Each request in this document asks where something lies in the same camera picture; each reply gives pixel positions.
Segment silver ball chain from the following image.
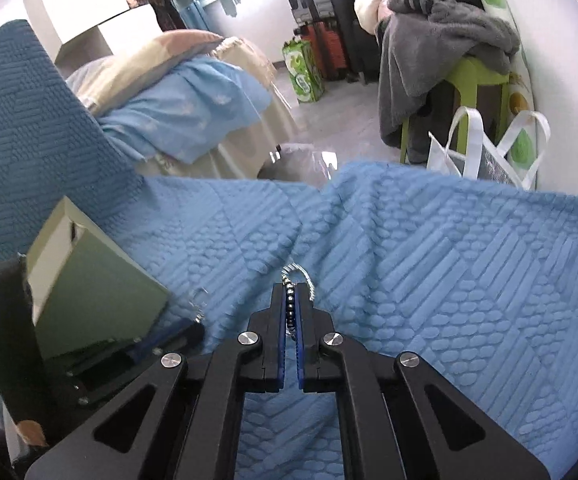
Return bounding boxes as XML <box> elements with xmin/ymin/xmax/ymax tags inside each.
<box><xmin>281</xmin><ymin>262</ymin><xmax>318</xmax><ymax>357</ymax></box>

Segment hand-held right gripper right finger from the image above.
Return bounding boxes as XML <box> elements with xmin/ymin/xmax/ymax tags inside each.
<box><xmin>296</xmin><ymin>287</ymin><xmax>552</xmax><ymax>480</ymax></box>

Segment beige pillow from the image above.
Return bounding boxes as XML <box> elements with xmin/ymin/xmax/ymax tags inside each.
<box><xmin>66</xmin><ymin>30</ymin><xmax>226</xmax><ymax>117</ymax></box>

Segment green cardboard box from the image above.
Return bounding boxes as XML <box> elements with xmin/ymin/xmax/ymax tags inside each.
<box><xmin>23</xmin><ymin>196</ymin><xmax>172</xmax><ymax>362</ymax></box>

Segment black suitcase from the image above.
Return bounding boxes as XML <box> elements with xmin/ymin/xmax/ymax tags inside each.
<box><xmin>329</xmin><ymin>0</ymin><xmax>382</xmax><ymax>84</ymax></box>

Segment person's left hand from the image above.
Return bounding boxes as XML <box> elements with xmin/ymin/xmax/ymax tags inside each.
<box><xmin>16</xmin><ymin>420</ymin><xmax>50</xmax><ymax>447</ymax></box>

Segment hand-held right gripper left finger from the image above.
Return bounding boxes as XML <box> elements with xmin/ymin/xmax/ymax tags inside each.
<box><xmin>24</xmin><ymin>282</ymin><xmax>290</xmax><ymax>480</ymax></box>

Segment white cardboard boxes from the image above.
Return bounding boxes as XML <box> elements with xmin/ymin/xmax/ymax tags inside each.
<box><xmin>24</xmin><ymin>0</ymin><xmax>162</xmax><ymax>67</ymax></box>

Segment silver keychain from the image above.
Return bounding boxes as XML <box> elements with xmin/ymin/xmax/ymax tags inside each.
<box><xmin>188</xmin><ymin>285</ymin><xmax>209</xmax><ymax>322</ymax></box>

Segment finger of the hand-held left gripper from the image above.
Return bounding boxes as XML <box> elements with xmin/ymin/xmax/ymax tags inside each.
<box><xmin>125</xmin><ymin>317</ymin><xmax>206</xmax><ymax>367</ymax></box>

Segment light blue bed sheet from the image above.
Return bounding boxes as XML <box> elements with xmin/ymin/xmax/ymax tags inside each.
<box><xmin>100</xmin><ymin>57</ymin><xmax>270</xmax><ymax>164</ymax></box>

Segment white tote bag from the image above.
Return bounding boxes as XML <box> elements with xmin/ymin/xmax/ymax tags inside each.
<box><xmin>426</xmin><ymin>106</ymin><xmax>551</xmax><ymax>191</ymax></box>

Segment beige bed skirt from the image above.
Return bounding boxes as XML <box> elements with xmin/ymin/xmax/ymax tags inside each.
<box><xmin>136</xmin><ymin>39</ymin><xmax>300</xmax><ymax>182</ymax></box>

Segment clear plastic bag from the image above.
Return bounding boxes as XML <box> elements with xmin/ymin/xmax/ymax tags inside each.
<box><xmin>256</xmin><ymin>142</ymin><xmax>342</xmax><ymax>191</ymax></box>

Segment blue quilted blanket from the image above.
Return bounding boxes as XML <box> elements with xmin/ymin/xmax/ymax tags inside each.
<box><xmin>0</xmin><ymin>19</ymin><xmax>578</xmax><ymax>480</ymax></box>

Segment cream fluffy blanket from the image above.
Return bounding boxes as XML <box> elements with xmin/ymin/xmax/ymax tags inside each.
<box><xmin>355</xmin><ymin>0</ymin><xmax>410</xmax><ymax>37</ymax></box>

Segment green carton box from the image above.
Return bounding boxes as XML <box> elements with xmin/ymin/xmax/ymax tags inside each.
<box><xmin>282</xmin><ymin>37</ymin><xmax>326</xmax><ymax>104</ymax></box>

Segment grey fleece blanket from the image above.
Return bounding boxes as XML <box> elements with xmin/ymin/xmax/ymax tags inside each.
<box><xmin>376</xmin><ymin>0</ymin><xmax>520</xmax><ymax>149</ymax></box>

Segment green plastic stool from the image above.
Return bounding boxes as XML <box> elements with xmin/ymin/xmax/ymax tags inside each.
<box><xmin>400</xmin><ymin>55</ymin><xmax>512</xmax><ymax>167</ymax></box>

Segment red suitcase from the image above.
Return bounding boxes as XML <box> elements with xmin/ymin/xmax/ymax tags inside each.
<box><xmin>296</xmin><ymin>20</ymin><xmax>350</xmax><ymax>82</ymax></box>

